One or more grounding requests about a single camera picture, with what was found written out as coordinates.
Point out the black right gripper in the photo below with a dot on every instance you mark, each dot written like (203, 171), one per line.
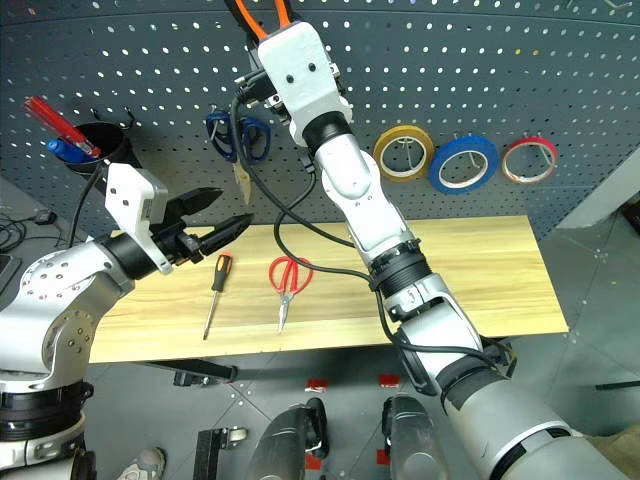
(260, 87)

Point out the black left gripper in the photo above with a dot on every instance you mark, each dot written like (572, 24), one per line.
(176, 243)

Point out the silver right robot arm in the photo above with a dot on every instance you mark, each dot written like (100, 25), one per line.
(380, 225)

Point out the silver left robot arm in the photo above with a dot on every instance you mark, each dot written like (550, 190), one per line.
(47, 295)

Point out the silver pegboard hook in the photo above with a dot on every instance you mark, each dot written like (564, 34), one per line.
(215, 125)
(539, 152)
(409, 154)
(617, 4)
(470, 157)
(572, 3)

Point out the yellow tape roll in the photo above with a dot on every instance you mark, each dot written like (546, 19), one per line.
(381, 146)

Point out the grey perforated pegboard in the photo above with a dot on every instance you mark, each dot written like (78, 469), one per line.
(450, 75)

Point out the blue tape roll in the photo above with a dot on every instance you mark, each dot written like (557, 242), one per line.
(440, 161)

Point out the red tape roll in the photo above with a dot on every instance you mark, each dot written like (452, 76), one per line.
(530, 141)

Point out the black round cup holder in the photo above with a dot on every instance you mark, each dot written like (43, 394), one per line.
(114, 146)

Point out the blue marker pen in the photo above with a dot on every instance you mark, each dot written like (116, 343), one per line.
(62, 148)

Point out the small black power adapter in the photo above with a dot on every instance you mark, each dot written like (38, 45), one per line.
(45, 218)

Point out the red and blue markers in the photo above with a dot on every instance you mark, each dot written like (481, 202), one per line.
(55, 120)

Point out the dark flat device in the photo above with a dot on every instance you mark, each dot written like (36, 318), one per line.
(6, 272)

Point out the dark rounded robot leg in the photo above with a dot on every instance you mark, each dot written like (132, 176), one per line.
(282, 445)

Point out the grey white shoe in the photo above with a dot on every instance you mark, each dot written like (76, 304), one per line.
(145, 465)

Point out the black metal bar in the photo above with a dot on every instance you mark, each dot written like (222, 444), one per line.
(617, 386)

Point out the brown cardboard box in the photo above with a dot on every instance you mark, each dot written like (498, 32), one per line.
(612, 450)

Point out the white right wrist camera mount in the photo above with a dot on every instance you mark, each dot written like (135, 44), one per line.
(305, 75)

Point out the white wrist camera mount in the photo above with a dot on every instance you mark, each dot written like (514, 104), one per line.
(305, 75)
(127, 195)

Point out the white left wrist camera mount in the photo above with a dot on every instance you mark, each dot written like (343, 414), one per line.
(127, 195)

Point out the black table frame bracket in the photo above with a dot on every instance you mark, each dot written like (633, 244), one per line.
(200, 371)

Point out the black frame with caster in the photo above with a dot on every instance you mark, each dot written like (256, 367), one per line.
(212, 452)

